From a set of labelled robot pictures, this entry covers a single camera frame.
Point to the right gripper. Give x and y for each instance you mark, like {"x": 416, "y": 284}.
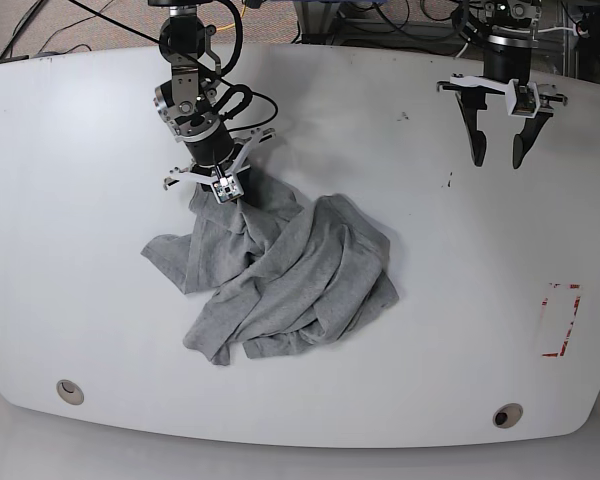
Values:
{"x": 220, "y": 155}

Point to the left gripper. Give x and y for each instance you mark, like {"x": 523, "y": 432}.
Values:
{"x": 500, "y": 65}

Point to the grey t-shirt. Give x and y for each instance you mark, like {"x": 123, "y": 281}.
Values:
{"x": 283, "y": 278}

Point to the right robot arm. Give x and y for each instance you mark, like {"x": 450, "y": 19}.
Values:
{"x": 193, "y": 110}

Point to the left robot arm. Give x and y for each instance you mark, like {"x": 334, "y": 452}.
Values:
{"x": 506, "y": 34}

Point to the red tape rectangle marking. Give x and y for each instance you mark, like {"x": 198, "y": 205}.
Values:
{"x": 559, "y": 311}

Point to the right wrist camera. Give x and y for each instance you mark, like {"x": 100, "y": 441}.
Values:
{"x": 227, "y": 189}

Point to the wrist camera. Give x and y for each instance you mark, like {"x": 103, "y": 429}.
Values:
{"x": 227, "y": 189}
{"x": 522, "y": 100}

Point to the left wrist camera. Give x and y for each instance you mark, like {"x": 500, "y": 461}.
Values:
{"x": 522, "y": 100}

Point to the aluminium frame rail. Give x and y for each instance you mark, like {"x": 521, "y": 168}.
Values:
{"x": 341, "y": 22}

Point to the left table cable grommet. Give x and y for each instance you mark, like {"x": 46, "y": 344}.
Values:
{"x": 70, "y": 392}

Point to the table cable grommet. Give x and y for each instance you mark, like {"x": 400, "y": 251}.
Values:
{"x": 508, "y": 416}
{"x": 70, "y": 392}

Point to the right table cable grommet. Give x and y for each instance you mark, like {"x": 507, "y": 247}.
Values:
{"x": 508, "y": 416}

